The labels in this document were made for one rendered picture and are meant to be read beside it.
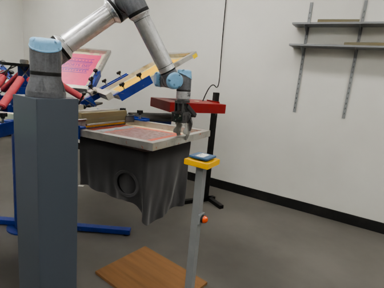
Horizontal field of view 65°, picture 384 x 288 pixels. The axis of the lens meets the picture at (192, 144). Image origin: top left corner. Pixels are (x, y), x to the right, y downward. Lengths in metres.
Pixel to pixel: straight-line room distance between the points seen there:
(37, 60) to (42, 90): 0.11
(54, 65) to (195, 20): 2.84
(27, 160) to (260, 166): 2.75
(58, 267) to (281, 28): 3.00
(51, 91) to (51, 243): 0.64
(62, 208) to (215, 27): 2.93
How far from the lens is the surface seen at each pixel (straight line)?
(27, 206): 1.46
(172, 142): 1.53
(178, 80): 1.40
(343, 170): 3.47
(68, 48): 1.48
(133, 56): 4.50
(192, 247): 1.63
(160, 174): 1.66
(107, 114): 2.00
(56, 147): 1.34
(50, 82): 1.33
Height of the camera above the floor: 1.33
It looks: 12 degrees down
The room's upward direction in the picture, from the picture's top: 5 degrees clockwise
